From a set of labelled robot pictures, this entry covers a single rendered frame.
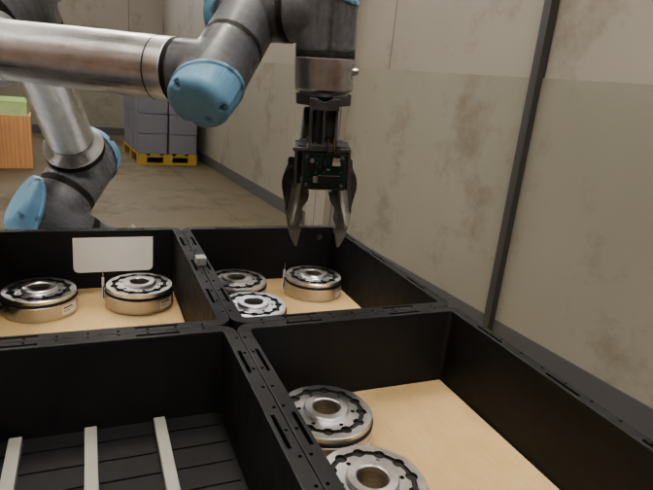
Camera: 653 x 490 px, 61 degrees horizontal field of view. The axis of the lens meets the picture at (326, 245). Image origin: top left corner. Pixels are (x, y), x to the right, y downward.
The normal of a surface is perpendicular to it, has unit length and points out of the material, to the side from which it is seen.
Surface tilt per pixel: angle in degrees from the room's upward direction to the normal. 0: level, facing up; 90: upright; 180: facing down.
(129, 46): 55
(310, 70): 93
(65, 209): 67
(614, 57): 90
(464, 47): 90
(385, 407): 0
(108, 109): 90
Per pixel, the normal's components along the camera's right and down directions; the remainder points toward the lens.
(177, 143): 0.49, 0.29
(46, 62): -0.30, 0.50
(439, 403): 0.10, -0.95
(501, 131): -0.88, 0.05
